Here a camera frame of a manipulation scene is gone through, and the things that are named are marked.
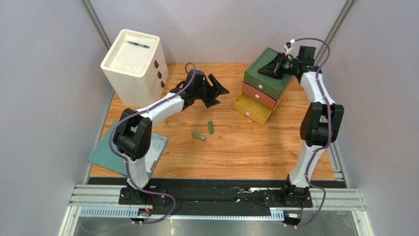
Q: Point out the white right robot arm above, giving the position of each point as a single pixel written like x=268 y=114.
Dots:
x=321 y=122

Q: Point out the aluminium frame rail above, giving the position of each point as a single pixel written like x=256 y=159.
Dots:
x=94 y=210

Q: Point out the red drawer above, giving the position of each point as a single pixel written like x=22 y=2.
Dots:
x=259 y=96

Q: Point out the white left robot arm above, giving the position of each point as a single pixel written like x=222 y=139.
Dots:
x=130 y=139

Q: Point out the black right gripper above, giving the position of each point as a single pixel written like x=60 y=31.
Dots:
x=280 y=65

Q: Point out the white drawer cabinet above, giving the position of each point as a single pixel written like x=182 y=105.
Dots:
x=138 y=75

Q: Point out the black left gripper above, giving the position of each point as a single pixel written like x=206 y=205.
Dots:
x=211 y=90

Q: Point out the yellow bottom drawer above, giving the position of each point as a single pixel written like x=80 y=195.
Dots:
x=252 y=109

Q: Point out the green top drawer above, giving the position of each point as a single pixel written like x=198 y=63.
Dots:
x=267 y=85

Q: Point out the blue pen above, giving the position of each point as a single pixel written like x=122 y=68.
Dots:
x=138 y=44

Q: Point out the green drawer cabinet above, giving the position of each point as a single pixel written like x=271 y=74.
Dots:
x=263 y=59

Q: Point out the light green lipstick tube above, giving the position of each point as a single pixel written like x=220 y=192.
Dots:
x=199 y=136

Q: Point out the teal green mat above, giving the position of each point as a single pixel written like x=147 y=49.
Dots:
x=103 y=156

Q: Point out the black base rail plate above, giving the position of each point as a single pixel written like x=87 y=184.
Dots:
x=231 y=199

